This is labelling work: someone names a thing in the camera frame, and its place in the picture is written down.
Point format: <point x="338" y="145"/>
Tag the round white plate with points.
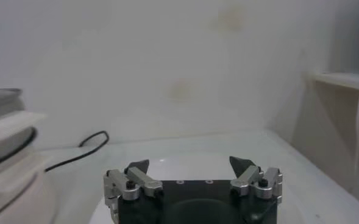
<point x="191" y="167"/>

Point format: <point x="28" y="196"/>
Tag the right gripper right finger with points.
<point x="249" y="178"/>

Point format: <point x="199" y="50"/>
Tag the cream electric cooking pot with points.
<point x="14" y="188"/>

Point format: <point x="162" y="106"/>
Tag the white labelled side table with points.
<point x="328" y="121"/>

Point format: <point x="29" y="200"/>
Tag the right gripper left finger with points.
<point x="139" y="181"/>

